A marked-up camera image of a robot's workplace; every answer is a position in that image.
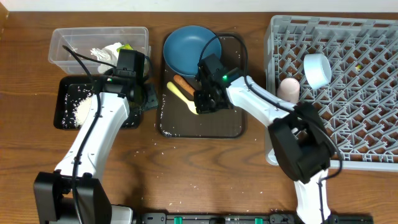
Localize yellow plastic spoon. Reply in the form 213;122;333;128
167;82;198;115

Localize orange carrot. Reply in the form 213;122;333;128
174;75;195;96

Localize dark blue plate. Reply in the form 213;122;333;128
163;26;216;77

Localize white tissue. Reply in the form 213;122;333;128
90;42;123;66

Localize pink plastic cup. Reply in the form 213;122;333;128
277;78;300;104

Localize light blue bowl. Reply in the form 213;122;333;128
303;54;332;90

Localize yellow green snack wrapper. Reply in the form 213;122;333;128
116;44;134;52

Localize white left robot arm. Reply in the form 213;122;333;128
33;75;158;223

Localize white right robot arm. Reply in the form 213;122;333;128
194;67;336;223

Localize black food waste tray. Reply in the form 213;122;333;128
53;75;142;130

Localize clear plastic waste bin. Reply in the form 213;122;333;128
48;27;150;75

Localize grey dishwasher rack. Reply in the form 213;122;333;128
264;16;397;172

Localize dark brown serving tray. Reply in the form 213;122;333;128
157;33;246;139

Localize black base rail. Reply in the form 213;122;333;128
111;205;374;224

